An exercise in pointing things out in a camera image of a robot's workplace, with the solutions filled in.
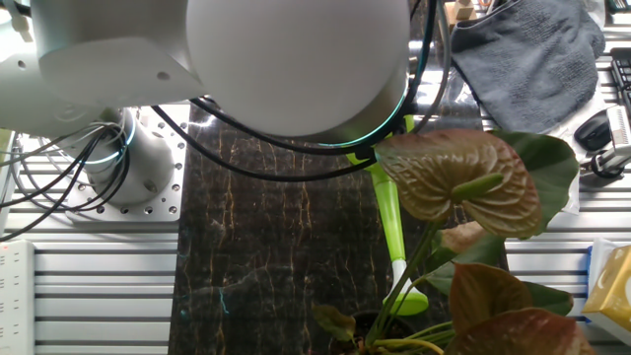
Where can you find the green plastic watering can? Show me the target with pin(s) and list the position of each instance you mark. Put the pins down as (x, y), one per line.
(389, 212)

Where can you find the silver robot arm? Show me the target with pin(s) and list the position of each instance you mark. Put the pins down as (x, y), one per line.
(222, 59)

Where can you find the anthurium plant with broad leaves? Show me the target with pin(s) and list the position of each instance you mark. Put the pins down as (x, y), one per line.
(458, 177)

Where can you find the wooden block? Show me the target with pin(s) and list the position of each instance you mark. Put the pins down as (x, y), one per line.
(461, 11)

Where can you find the grey towel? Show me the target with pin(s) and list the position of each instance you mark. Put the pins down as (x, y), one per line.
(532, 64)

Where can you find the black computer mouse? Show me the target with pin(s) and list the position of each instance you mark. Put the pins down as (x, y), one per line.
(591, 132)

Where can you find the white power strip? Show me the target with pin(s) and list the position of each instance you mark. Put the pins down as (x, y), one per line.
(17, 296)

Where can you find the yellow tissue box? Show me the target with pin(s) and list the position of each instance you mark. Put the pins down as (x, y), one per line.
(616, 291)

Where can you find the black keyboard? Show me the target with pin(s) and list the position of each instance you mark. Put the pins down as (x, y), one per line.
(622, 74)

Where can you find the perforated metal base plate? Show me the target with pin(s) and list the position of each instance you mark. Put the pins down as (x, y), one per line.
(167, 197)

